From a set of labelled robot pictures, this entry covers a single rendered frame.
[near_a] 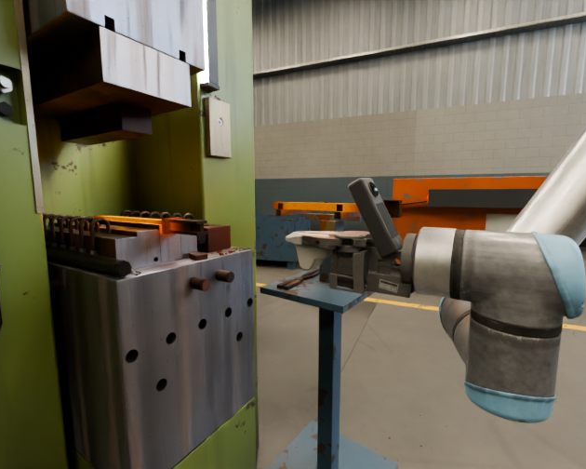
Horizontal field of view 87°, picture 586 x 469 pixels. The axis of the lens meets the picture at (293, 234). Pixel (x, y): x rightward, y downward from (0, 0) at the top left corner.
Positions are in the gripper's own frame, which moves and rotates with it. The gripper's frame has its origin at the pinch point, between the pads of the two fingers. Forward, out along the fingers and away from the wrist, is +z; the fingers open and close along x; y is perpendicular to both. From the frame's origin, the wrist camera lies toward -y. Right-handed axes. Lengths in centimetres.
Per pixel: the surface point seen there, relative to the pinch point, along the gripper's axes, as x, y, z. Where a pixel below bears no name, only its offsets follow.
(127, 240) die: -9.8, 2.4, 33.0
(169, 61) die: 2.2, -35.4, 32.9
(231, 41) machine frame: 37, -56, 47
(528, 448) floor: 109, 100, -50
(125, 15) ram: -7, -40, 33
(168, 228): -1.3, 0.6, 31.4
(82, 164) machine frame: 5, -16, 81
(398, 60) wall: 741, -315, 171
